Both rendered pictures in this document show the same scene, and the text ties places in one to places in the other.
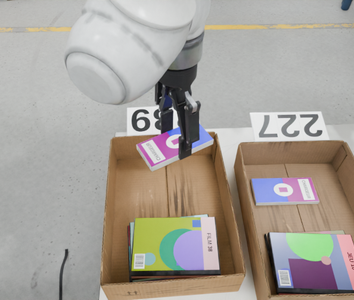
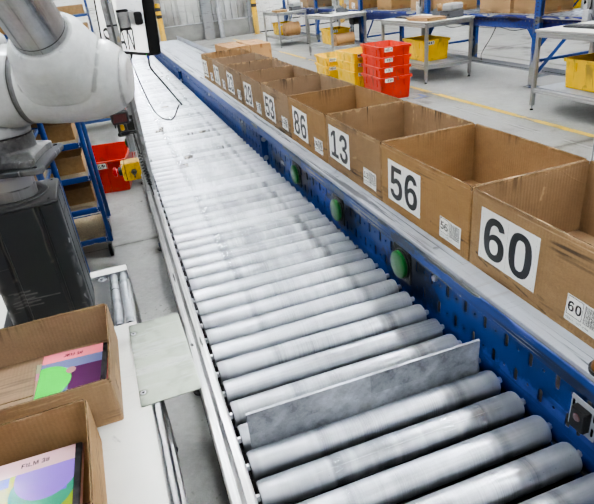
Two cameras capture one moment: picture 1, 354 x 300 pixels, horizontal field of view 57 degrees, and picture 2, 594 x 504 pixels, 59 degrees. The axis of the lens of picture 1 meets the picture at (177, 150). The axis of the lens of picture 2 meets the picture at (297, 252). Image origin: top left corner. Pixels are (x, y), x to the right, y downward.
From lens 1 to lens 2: 0.65 m
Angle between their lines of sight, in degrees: 78
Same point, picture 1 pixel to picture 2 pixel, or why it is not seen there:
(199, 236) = (24, 475)
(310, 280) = (91, 377)
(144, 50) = not seen: outside the picture
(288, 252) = not seen: hidden behind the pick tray
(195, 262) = (64, 469)
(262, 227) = not seen: hidden behind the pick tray
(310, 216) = (13, 393)
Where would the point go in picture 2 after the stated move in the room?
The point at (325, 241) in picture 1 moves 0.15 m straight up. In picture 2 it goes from (49, 372) to (25, 311)
